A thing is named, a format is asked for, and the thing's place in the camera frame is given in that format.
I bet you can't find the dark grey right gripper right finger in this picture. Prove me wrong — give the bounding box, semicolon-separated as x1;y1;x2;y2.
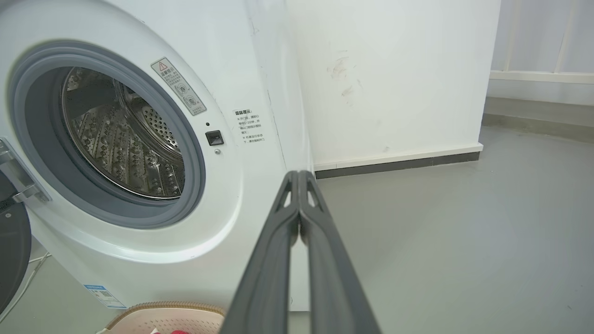
299;171;382;334

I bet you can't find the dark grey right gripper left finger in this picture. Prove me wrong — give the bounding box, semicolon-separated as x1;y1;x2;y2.
220;171;300;334

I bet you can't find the cream plastic laundry basket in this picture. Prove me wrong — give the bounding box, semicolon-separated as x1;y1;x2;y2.
97;302;228;334

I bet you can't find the stainless steel washing machine drum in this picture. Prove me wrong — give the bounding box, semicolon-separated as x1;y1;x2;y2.
60;66;186;200

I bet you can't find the washing machine door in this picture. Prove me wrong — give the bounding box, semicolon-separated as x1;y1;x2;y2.
0;172;32;316

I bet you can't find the white front-load washing machine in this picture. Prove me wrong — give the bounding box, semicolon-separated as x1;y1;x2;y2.
0;0;312;312

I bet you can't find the white and black baseboard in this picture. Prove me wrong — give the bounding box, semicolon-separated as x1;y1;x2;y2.
314;144;483;180

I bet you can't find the small text sticker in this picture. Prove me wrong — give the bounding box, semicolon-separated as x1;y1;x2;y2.
233;109;268;144

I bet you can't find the blue energy label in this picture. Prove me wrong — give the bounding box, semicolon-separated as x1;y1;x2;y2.
84;284;127;309

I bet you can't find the grey warning sticker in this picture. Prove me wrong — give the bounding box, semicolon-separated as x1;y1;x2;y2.
150;57;207;116

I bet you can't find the grey rubber door gasket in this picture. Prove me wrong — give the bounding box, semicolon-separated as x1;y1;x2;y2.
7;41;206;229

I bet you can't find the silver metal door hinge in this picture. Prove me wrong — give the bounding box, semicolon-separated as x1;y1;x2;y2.
0;138;51;205

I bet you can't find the white railing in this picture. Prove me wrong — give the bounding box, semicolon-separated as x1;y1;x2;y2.
490;0;594;85

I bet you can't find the white floor cable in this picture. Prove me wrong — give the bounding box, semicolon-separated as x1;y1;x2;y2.
0;252;52;321

